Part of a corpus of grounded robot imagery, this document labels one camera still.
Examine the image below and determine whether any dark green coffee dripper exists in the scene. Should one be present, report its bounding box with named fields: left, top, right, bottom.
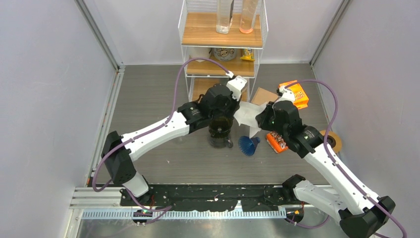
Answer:
left=209, top=117, right=233, bottom=138

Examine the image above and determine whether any white paper coffee filter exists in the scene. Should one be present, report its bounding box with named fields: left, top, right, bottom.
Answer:
left=234, top=101, right=267, bottom=138

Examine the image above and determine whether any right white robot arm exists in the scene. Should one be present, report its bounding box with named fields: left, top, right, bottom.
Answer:
left=255, top=101, right=395, bottom=238

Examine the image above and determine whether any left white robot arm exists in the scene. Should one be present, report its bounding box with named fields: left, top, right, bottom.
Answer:
left=101, top=81, right=246, bottom=205

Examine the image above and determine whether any brown paper coffee filter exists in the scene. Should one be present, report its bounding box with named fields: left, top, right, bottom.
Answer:
left=251, top=87, right=278, bottom=105

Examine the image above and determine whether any grey glass coffee server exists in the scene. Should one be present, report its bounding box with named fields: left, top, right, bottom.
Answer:
left=208, top=131, right=233, bottom=149

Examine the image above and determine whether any orange snack packet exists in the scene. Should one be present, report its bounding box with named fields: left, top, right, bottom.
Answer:
left=265, top=131, right=288, bottom=154

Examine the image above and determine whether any orange yellow box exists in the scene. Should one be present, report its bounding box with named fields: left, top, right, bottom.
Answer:
left=289, top=83, right=309, bottom=110

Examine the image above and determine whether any blue plastic funnel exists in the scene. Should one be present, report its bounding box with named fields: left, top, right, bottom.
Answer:
left=238, top=136, right=261, bottom=156

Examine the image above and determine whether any cartoon printed round tin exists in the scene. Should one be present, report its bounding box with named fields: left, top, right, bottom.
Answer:
left=212, top=48, right=237, bottom=61

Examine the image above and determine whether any yellow snack packet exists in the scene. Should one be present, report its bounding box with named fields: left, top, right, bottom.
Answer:
left=240, top=48, right=255, bottom=62

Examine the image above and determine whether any white jug on shelf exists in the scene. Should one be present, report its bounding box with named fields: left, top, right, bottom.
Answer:
left=189, top=47, right=212, bottom=62

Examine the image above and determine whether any brown tape roll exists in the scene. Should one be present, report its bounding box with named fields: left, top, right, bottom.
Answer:
left=327, top=131, right=342, bottom=154

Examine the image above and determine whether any clear glass bottle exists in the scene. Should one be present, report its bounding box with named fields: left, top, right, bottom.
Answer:
left=216, top=0, right=234, bottom=34

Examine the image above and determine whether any clear pink bottom bottle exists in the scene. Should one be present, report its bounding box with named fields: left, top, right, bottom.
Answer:
left=239, top=0, right=259, bottom=34

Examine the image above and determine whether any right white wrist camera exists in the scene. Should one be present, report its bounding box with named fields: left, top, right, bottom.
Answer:
left=276, top=86, right=295, bottom=103

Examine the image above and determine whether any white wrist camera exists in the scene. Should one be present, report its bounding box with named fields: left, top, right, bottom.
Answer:
left=276, top=86, right=295, bottom=103
left=226, top=76, right=248, bottom=101

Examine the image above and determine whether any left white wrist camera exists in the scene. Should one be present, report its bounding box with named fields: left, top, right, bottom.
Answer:
left=226, top=76, right=248, bottom=101

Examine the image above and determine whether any white wire wooden shelf rack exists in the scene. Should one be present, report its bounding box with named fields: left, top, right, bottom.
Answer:
left=178, top=0, right=268, bottom=101

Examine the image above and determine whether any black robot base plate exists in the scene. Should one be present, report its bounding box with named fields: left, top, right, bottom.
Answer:
left=137, top=184, right=305, bottom=222

